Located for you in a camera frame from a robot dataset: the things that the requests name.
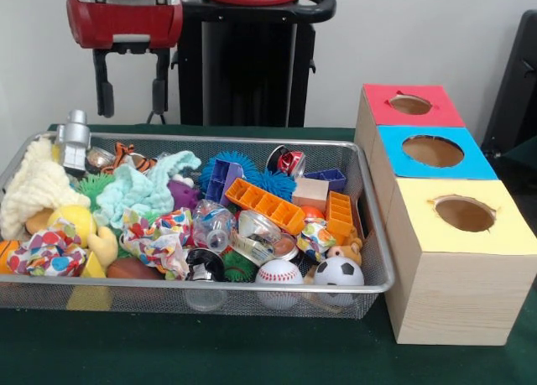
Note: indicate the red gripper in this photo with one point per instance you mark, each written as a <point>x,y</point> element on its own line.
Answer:
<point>126,20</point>

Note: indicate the polka-dot cloth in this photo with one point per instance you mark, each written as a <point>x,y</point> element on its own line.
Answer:
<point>46,255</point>
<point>159,242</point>

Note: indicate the wooden box with three holes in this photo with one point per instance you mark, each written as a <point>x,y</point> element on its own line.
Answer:
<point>453,301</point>

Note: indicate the silver toy robot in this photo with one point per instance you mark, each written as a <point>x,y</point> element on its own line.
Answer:
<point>75,146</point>

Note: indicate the mint green cloth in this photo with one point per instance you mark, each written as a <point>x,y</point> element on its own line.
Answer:
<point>130,192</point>

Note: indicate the cream knitted cloth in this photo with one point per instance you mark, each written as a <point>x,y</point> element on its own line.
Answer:
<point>38,188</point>

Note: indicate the yellow ball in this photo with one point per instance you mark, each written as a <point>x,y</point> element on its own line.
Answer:
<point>73,217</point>

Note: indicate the long orange toy brick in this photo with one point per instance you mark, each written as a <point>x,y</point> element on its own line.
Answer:
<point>264,204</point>

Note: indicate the baseball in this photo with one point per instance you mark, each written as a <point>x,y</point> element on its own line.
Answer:
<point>279,274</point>

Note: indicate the short orange toy brick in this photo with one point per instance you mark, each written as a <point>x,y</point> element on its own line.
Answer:
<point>340,213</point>

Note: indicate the dark green table cloth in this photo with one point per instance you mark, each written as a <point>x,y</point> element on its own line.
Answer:
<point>210,351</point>
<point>524,158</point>

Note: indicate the soccer ball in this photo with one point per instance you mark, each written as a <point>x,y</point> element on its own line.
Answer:
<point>339,272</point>

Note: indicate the black upright panel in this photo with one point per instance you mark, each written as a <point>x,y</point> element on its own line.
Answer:
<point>516,87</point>

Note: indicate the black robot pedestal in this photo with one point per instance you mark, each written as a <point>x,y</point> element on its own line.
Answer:
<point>251,100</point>

